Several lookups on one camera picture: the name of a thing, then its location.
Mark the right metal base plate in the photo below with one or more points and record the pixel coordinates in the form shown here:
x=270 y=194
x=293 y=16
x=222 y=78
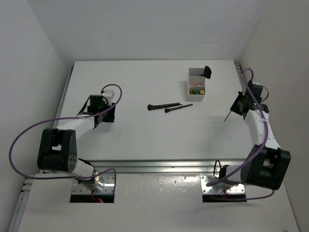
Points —
x=221 y=188

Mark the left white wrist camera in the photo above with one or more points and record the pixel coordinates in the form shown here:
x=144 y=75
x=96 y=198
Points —
x=107 y=96

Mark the black fan brush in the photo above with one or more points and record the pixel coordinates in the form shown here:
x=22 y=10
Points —
x=207 y=72

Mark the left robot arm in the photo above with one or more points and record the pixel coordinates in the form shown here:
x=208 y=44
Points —
x=58 y=147

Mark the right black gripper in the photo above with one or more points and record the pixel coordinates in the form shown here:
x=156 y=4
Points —
x=233 y=108

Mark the white three-compartment organizer box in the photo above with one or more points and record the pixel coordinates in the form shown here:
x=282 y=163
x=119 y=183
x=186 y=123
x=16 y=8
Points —
x=195 y=87

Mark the long round black brush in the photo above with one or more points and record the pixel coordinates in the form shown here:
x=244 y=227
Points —
x=163 y=106

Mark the aluminium rail front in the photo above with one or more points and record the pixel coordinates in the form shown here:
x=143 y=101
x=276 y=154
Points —
x=168 y=166

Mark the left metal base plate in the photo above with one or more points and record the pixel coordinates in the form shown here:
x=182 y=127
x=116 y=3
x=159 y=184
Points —
x=103 y=184

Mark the small black brush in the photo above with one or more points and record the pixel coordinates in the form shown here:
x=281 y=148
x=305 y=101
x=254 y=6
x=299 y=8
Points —
x=167 y=110

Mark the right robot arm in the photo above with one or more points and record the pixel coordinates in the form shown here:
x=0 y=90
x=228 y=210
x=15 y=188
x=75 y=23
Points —
x=267 y=163

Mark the metal base plate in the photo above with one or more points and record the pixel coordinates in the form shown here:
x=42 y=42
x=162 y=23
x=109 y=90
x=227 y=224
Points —
x=103 y=184
x=221 y=188

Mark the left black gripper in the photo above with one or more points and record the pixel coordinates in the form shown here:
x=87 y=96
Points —
x=111 y=116

